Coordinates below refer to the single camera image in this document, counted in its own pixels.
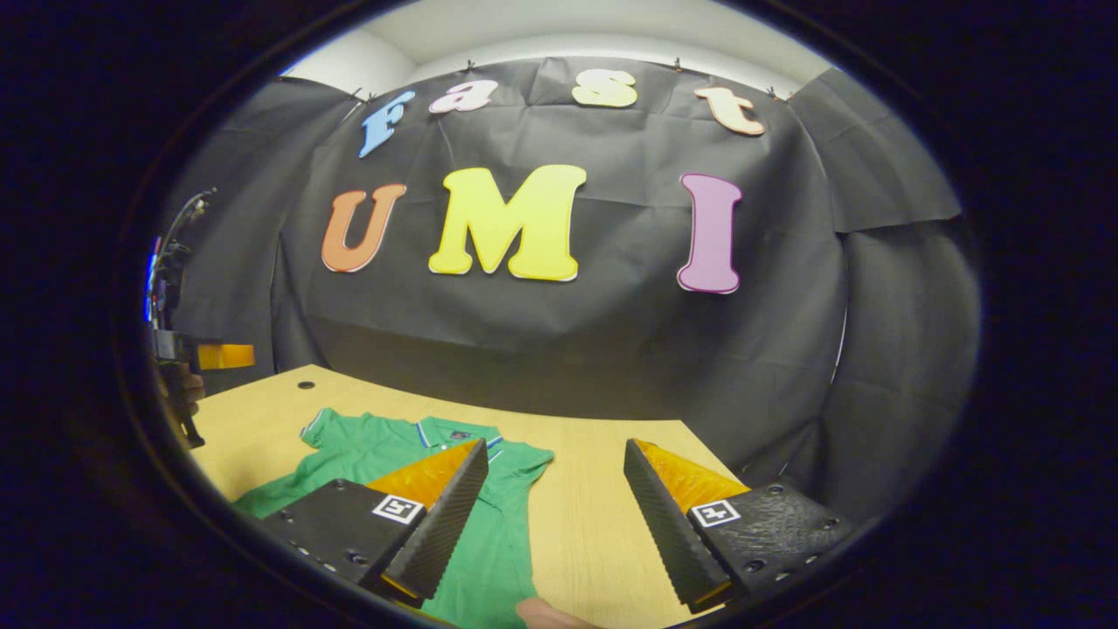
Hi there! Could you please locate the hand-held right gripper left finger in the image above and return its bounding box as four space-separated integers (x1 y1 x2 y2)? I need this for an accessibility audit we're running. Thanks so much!
260 437 490 610

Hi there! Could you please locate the green T-shirt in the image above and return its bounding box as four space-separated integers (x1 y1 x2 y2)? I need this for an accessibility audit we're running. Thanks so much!
231 407 556 628

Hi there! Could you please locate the black backdrop cloth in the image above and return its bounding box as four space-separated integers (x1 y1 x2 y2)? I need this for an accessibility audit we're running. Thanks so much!
162 57 983 525

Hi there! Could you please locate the computer monitor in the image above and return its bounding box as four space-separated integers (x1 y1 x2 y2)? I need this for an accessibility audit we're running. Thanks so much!
144 234 161 326

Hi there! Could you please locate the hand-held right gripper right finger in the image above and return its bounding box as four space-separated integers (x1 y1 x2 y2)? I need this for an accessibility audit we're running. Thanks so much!
623 439 857 614

